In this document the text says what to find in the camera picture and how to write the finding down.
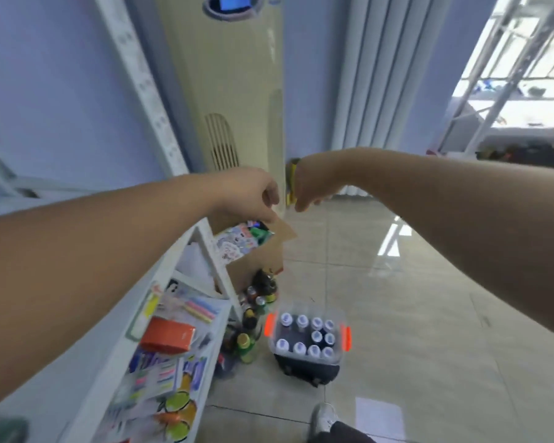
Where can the person's left hand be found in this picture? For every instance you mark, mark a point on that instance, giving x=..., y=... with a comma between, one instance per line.
x=242, y=193

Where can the person's right hand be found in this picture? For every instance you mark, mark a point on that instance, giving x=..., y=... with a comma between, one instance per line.
x=321, y=177

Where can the person's left fingers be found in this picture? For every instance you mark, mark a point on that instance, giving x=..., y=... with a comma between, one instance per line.
x=270, y=198

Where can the person's right fingers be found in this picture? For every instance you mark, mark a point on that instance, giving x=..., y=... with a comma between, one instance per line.
x=304, y=202

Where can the yellow packet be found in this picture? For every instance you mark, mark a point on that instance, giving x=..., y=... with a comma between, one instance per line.
x=292, y=179

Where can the person's left forearm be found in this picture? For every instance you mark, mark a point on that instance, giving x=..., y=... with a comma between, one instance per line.
x=74, y=272

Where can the person's right forearm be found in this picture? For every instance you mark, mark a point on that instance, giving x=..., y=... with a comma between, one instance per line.
x=466, y=212

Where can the colourful sticker packet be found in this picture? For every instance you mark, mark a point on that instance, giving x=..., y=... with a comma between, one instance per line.
x=240, y=242

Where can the brown cardboard box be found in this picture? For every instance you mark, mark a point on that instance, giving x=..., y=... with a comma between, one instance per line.
x=263, y=258

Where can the cluster of drink bottles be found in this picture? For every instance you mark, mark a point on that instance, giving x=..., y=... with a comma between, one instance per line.
x=251, y=313

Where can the beige standing air conditioner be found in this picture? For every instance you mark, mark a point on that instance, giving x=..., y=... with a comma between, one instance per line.
x=231, y=87

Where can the pack of pastel pens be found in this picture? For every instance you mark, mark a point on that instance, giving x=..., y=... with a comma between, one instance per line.
x=196, y=309

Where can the group of white-capped bottles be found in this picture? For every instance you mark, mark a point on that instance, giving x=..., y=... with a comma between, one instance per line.
x=307, y=336

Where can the white curtain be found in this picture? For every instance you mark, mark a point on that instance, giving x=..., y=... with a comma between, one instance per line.
x=378, y=87

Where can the clear bin with orange latches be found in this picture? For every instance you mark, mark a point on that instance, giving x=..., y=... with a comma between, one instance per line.
x=304, y=359

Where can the white shelf unit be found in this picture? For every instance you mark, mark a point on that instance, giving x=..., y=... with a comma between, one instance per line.
x=143, y=87

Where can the orange box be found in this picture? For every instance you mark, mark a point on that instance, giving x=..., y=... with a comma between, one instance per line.
x=168, y=336

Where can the pack of highlighter markers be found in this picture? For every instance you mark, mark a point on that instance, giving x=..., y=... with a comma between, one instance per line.
x=154, y=376

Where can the person's grey shoe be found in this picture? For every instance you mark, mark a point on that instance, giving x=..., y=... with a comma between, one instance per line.
x=324, y=419

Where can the yellow and orange toy pack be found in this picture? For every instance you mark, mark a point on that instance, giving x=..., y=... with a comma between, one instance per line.
x=177, y=410

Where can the person's dark trouser leg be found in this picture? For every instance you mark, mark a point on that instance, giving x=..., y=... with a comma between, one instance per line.
x=341, y=433

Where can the dark green object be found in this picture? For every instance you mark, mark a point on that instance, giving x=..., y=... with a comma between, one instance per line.
x=2, y=431

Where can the white metal window frame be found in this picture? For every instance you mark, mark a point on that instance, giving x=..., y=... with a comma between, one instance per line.
x=503, y=64

